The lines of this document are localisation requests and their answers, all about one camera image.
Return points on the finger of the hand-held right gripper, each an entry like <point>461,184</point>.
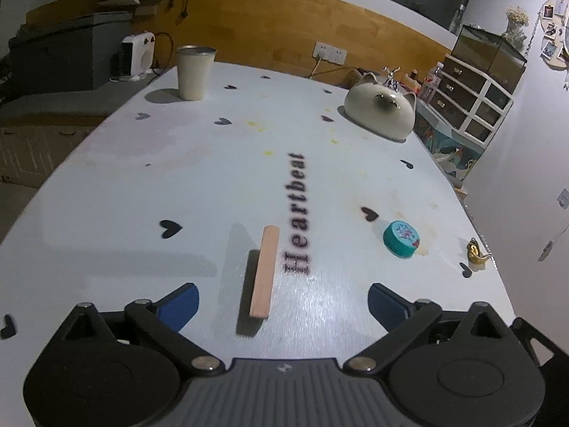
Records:
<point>535,344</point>

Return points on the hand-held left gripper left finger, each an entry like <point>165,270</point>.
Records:
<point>180,307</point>

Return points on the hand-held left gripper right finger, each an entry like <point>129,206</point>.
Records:
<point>386,307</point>

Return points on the wooden ice cream stick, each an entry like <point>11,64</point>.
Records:
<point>264,271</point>

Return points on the teal bottle cap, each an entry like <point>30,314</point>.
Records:
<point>401,239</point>

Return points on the small gold ornament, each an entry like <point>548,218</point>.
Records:
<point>474,251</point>

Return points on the teal patterned box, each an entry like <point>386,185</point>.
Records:
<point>444,142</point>

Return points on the white ceramic cat figure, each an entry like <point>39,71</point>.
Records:
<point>380,109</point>

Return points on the low wooden cabinet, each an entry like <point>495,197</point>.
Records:
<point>40,146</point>

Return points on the plastic bottle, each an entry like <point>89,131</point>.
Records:
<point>433,82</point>

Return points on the white drawer unit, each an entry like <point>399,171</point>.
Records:
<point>475,93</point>

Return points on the small metal ornament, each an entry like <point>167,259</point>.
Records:
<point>391,75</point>

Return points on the white cup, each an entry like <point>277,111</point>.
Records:
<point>195,73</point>

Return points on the white fan heater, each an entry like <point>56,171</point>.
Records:
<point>135,55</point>

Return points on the glass tank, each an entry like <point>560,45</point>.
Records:
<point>489,49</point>

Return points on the grey cabinet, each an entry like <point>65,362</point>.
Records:
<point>66,53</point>

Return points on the dried flower vase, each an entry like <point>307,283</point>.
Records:
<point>515,22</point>

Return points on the small wall sticker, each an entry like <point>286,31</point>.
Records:
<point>562,198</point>

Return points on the white wall socket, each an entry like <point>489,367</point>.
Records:
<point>329,52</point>

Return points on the photo wall board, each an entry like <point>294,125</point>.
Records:
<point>553,31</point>

